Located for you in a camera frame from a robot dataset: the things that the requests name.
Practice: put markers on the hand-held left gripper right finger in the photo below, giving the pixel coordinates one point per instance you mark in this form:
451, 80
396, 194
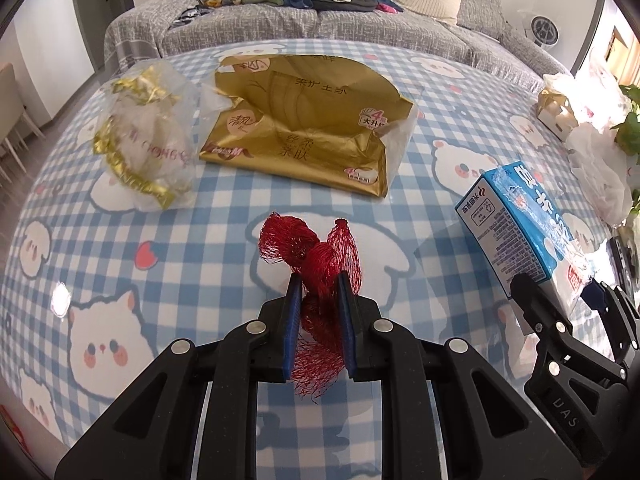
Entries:
347, 330

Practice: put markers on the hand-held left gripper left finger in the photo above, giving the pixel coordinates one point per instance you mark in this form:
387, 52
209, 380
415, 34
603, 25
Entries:
292, 320

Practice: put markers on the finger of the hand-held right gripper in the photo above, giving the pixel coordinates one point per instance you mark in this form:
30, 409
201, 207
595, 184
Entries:
597, 297
545, 325

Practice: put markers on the red mesh net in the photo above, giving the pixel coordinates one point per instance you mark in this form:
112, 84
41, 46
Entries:
320, 265

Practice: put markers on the blue and white carton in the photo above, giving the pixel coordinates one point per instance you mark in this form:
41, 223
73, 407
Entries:
520, 215

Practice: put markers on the black remote control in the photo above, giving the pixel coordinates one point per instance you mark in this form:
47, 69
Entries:
625, 260

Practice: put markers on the crumpled white plastic bag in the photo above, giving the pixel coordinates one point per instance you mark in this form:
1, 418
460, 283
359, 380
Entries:
600, 180

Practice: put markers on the blue checked tablecloth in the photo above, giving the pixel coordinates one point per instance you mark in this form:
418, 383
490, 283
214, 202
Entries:
175, 240

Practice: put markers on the potted green plant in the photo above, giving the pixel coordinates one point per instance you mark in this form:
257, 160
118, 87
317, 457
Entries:
631, 120

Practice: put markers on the gold tissue packaging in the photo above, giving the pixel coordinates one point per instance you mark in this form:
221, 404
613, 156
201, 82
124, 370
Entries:
300, 135

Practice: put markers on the white and gold box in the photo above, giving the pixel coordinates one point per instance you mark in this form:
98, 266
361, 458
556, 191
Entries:
552, 112

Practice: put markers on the white bag with red print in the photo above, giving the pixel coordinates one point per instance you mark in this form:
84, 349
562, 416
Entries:
600, 95

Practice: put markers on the clear bag with gold trim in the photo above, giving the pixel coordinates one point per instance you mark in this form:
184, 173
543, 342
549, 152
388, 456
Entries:
150, 150

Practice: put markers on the white standing fan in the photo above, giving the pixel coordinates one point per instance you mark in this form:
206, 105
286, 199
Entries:
542, 28

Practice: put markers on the grey sofa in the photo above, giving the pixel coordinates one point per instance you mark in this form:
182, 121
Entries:
350, 30

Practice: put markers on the white dining chair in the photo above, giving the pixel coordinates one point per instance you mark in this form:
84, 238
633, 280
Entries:
17, 105

